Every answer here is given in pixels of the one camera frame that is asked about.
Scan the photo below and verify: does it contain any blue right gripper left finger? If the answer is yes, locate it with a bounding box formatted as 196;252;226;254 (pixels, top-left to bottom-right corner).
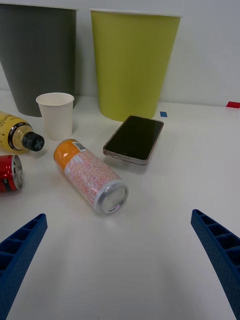
0;213;49;320

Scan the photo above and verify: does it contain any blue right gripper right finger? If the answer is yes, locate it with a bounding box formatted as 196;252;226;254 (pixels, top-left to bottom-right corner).
190;208;240;320

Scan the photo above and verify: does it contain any orange drink can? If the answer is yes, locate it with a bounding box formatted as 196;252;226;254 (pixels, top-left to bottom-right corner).
53;138;129;216

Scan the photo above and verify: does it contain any red drink can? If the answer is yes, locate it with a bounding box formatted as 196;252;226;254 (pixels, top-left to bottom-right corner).
0;154;25;193

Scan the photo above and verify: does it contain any yellow bottle with black cap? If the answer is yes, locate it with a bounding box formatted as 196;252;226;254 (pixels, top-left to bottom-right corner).
0;110;46;154

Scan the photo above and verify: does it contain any black smartphone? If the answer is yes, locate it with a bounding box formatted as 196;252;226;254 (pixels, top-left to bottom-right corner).
102;114;165;166

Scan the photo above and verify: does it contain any white paper cup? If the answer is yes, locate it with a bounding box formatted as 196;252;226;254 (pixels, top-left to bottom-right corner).
35;92;75;141

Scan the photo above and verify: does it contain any grey plastic waste bin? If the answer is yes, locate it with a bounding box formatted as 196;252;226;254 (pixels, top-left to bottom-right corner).
0;2;79;118

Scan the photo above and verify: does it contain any yellow-green plastic waste bin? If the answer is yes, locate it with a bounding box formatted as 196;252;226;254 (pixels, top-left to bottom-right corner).
89;8;182;123

